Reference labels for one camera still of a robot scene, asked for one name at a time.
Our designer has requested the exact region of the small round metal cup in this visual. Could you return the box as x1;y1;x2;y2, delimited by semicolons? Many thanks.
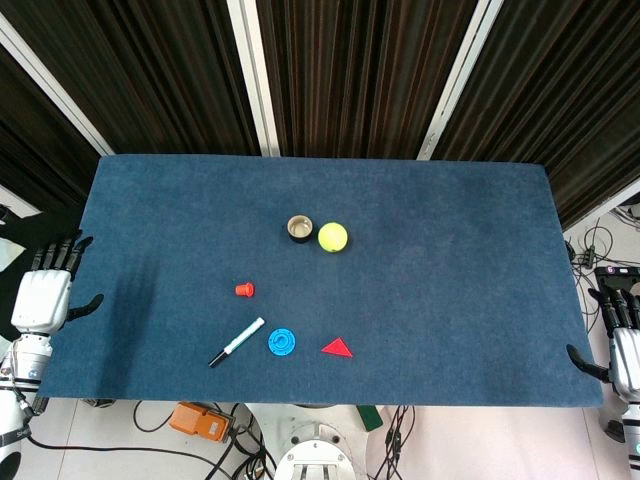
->
286;214;316;246

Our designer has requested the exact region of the black cable bundle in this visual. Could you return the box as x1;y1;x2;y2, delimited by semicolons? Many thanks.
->
367;405;417;480

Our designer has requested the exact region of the red triangle piece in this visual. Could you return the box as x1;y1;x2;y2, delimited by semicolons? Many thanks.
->
320;336;354;359

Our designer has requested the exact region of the yellow tennis ball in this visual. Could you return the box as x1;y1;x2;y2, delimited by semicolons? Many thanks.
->
317;222;349;253

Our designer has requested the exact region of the white aluminium frame post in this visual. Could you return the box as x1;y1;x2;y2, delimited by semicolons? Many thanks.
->
225;0;280;157
416;0;500;161
0;11;115;157

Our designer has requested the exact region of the blue felt table cover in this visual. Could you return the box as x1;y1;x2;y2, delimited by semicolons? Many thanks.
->
35;153;605;410

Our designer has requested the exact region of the black floor cable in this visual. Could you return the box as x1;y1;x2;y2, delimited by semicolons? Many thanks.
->
29;399;276;480

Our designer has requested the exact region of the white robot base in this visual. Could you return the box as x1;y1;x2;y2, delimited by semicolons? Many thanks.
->
272;405;370;480

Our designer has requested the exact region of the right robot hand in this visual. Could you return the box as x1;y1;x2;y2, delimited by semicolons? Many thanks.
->
565;284;640;396

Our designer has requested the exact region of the blue round disc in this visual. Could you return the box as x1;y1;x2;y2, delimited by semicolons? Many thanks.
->
267;327;297;358

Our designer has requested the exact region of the orange foot pedal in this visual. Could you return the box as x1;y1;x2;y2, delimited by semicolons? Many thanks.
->
168;402;232;444

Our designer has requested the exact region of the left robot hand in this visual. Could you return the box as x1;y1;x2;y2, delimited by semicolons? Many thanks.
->
10;236;105;334

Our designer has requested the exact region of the green flat piece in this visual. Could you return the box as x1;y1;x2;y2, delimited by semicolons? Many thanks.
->
356;405;384;431

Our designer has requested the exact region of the white marker pen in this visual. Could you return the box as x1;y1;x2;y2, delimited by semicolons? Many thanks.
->
208;316;266;369

